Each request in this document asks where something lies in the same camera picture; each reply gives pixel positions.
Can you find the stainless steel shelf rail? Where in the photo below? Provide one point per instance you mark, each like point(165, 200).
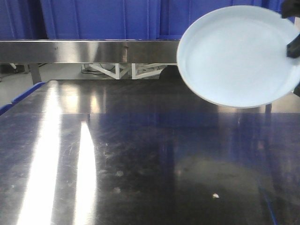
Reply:
point(88, 51)

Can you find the blue crate upper left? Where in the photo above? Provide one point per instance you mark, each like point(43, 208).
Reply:
point(101, 19)

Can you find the pale blue plate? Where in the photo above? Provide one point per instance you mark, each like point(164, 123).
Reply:
point(236, 57)

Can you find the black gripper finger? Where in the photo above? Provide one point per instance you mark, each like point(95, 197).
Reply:
point(293, 48)
point(290, 8)

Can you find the blue crate upper middle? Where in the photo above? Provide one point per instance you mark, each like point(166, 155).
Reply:
point(177, 15)

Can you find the blue crate far left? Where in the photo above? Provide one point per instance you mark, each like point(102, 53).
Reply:
point(21, 19)

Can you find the steel shelf leg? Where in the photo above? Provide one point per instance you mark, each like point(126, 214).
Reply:
point(35, 73)

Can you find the blue crate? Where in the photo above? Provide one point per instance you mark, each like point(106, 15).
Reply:
point(177, 15)
point(101, 19)
point(21, 19)

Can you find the blue bin left of table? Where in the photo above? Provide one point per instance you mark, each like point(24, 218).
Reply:
point(19, 98)

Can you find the white metal frame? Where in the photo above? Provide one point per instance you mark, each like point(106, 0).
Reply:
point(120, 70)

